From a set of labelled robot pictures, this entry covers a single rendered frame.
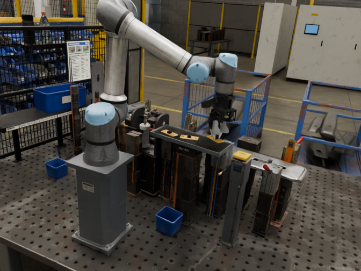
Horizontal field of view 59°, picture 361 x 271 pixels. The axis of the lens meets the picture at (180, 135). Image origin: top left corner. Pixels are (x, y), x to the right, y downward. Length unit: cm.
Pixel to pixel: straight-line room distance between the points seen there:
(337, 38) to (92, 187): 858
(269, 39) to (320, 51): 136
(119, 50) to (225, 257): 101
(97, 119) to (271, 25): 848
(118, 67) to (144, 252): 81
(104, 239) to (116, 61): 77
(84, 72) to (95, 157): 134
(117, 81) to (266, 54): 835
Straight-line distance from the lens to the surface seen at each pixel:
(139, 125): 178
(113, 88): 139
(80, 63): 256
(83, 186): 141
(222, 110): 130
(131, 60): 525
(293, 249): 169
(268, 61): 957
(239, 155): 137
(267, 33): 953
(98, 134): 130
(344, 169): 406
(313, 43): 945
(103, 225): 146
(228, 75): 128
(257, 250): 162
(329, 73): 953
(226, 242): 160
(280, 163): 176
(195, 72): 114
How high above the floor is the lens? 172
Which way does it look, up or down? 22 degrees down
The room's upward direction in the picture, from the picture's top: 4 degrees clockwise
